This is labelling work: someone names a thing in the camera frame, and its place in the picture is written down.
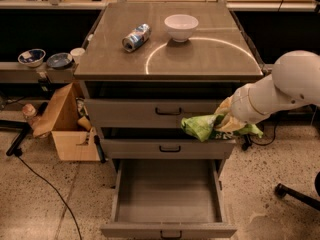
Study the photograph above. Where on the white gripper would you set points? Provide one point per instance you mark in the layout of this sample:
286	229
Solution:
241	104

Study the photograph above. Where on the green rice chip bag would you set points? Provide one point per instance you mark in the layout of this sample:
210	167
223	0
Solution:
202	128

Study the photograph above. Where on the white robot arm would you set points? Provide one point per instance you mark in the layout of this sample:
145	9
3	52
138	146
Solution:
294	82

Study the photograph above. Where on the grey metal drawer cabinet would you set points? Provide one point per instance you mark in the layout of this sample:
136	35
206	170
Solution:
216	51

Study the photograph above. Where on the bottom grey drawer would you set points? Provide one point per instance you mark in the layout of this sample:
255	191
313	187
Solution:
167	200

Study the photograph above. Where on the grey drawer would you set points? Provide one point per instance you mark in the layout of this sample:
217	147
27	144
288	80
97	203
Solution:
161	143
167	200
152	104

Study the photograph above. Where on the middle grey drawer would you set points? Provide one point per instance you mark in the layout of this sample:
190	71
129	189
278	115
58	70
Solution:
161	143

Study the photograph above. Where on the top grey drawer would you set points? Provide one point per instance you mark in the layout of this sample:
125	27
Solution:
152	104

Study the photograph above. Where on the black chair base leg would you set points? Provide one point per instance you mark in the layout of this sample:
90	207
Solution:
282	190

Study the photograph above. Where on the white bowl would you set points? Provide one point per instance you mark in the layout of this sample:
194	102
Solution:
180	27

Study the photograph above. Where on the blue silver soda can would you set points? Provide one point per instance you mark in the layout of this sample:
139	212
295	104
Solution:
136	38

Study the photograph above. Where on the small white cup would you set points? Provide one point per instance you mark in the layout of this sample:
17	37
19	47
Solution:
76	54

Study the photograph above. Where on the cardboard box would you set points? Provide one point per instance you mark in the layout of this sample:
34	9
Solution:
73	136

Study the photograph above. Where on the grey blue bowl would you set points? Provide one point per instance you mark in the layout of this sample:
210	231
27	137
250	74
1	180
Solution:
59	60

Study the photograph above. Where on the black stand leg left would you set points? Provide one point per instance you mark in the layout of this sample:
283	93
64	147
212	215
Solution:
24	129

